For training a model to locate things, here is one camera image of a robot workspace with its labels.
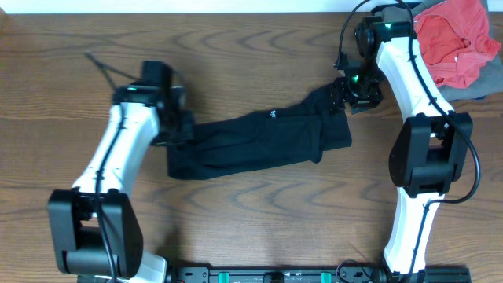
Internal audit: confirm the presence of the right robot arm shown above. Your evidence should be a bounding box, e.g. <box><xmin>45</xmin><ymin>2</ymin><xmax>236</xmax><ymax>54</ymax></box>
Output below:
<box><xmin>331</xmin><ymin>15</ymin><xmax>480</xmax><ymax>282</ymax></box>

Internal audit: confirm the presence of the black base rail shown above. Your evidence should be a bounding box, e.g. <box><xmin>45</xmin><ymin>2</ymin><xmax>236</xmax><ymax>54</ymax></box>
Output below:
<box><xmin>165</xmin><ymin>263</ymin><xmax>472</xmax><ymax>283</ymax></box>

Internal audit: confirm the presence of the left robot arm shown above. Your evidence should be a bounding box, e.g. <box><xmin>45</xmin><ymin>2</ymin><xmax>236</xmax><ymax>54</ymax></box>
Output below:
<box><xmin>47</xmin><ymin>61</ymin><xmax>194</xmax><ymax>282</ymax></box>

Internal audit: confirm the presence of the folded grey garment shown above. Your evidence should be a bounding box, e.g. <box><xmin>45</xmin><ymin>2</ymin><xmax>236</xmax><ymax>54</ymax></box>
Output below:
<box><xmin>373</xmin><ymin>0</ymin><xmax>503</xmax><ymax>102</ymax></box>

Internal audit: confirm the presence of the crumpled red shirt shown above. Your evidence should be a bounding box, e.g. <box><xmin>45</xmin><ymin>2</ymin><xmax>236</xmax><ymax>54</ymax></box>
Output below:
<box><xmin>414</xmin><ymin>0</ymin><xmax>501</xmax><ymax>89</ymax></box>

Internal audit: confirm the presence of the black t-shirt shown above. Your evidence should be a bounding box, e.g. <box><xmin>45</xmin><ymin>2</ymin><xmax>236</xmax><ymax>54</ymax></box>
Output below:
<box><xmin>167</xmin><ymin>85</ymin><xmax>352</xmax><ymax>180</ymax></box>

